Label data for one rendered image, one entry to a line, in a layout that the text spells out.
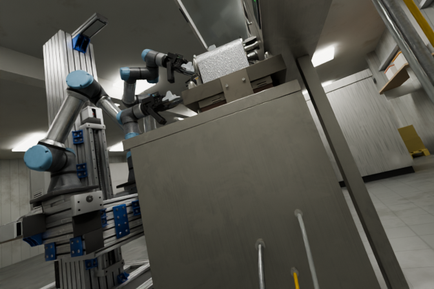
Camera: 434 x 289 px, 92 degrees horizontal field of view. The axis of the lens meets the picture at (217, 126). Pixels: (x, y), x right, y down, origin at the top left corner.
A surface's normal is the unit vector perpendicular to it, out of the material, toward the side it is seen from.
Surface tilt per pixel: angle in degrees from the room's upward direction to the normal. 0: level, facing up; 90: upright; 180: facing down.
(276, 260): 90
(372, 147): 90
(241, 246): 90
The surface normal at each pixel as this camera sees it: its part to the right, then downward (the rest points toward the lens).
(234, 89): -0.26, -0.17
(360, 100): -0.46, -0.10
